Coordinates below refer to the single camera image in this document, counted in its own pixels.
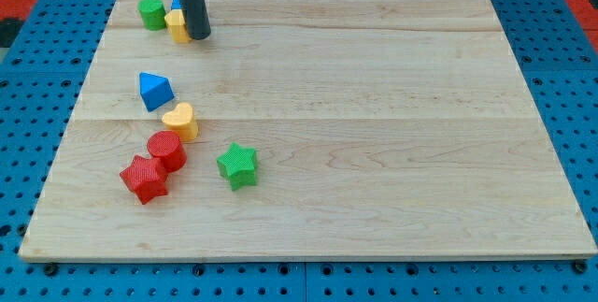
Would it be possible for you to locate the blue triangle block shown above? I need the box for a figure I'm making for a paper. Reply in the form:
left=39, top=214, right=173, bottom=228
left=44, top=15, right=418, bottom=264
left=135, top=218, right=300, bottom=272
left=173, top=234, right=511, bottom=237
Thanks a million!
left=139, top=72, right=175, bottom=112

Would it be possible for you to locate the wooden board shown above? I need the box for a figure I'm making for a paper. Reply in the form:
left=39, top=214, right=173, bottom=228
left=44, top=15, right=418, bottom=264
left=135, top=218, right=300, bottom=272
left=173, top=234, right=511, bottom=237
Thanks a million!
left=20, top=0, right=597, bottom=263

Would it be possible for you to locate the green star block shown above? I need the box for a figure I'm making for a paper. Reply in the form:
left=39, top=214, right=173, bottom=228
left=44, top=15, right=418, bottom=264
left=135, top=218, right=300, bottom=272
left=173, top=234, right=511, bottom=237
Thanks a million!
left=217, top=142, right=258, bottom=192

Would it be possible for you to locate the yellow heart block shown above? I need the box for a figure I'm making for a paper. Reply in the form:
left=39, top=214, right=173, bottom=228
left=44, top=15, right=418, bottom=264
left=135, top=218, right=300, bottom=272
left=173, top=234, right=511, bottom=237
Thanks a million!
left=162, top=102, right=199, bottom=142

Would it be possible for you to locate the red cylinder block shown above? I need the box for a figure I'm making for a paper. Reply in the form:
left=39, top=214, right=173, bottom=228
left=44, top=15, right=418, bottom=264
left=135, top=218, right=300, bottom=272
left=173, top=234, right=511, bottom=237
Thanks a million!
left=147, top=130, right=187, bottom=173

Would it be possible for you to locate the red star block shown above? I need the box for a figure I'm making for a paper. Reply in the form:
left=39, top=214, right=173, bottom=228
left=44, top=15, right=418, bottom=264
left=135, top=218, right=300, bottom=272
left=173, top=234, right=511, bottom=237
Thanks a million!
left=120, top=155, right=168, bottom=205

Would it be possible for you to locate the yellow pentagon block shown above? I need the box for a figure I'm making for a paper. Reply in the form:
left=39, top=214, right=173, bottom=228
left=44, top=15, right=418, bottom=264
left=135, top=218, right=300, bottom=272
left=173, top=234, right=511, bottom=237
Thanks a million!
left=164, top=9, right=192, bottom=43

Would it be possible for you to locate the blue block behind rod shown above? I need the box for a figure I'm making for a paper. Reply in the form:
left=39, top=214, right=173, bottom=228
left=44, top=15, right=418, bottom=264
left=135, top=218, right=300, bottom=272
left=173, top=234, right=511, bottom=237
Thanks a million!
left=170, top=0, right=181, bottom=10

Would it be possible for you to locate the green cylinder block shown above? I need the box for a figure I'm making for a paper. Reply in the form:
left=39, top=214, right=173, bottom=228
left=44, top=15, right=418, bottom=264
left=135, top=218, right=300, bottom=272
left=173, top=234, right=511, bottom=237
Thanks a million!
left=137, top=0, right=166, bottom=31

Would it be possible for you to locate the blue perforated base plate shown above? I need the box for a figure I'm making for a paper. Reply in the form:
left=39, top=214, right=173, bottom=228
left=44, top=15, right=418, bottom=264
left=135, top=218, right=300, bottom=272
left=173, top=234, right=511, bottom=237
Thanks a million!
left=1, top=0, right=597, bottom=301

